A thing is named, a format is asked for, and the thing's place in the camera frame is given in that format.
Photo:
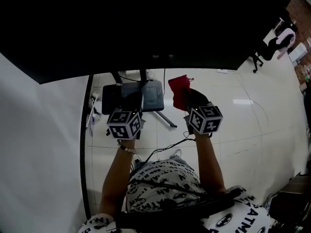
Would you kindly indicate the person's white shoe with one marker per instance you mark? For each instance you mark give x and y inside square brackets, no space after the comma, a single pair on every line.
[137,159]
[150,74]
[177,153]

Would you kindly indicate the pack of drink bottles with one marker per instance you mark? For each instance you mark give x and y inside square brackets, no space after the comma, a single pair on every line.
[303,74]

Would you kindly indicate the large black television screen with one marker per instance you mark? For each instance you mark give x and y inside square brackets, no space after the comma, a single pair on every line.
[145,21]

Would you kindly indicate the pink garment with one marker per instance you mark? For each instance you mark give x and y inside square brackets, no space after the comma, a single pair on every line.
[288,36]

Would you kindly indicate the black office chair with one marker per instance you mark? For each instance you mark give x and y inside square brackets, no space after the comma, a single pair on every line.
[264,50]

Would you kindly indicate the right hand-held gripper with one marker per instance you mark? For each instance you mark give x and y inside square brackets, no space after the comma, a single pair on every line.
[205,120]

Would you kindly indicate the long white power strip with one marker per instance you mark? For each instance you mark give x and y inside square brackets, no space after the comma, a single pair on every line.
[91,115]

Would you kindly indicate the person's left forearm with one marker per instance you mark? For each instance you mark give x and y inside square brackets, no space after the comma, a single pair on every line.
[116,178]

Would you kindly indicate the person's blue jeans leg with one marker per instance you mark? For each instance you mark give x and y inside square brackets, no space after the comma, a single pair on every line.
[170,158]

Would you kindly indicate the white printed t-shirt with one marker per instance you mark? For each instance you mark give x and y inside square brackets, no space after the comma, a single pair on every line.
[158,186]

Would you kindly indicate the brown cardboard box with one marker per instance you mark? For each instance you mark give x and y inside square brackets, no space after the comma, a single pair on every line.
[291,198]

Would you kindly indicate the black screen stand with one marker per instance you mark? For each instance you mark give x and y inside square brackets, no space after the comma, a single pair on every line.
[167,120]

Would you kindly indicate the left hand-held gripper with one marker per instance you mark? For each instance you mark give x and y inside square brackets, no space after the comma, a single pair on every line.
[124,126]

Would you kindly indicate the white water dispenser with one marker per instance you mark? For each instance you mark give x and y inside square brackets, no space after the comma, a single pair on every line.
[297,52]

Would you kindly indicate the person's right forearm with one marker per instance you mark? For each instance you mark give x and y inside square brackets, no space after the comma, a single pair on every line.
[209,164]

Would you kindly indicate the red cloth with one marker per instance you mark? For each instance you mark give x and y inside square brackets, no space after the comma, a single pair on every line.
[178,88]

